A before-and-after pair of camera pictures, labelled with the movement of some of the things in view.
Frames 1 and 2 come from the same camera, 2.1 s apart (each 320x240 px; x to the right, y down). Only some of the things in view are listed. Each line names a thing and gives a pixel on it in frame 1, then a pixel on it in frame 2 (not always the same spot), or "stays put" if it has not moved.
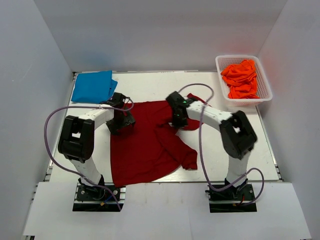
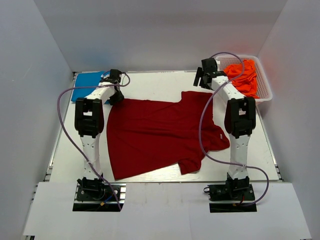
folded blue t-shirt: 94,87 stays put
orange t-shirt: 241,80 stays put
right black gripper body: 178,121 → 202,81
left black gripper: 128,120 → 120,98
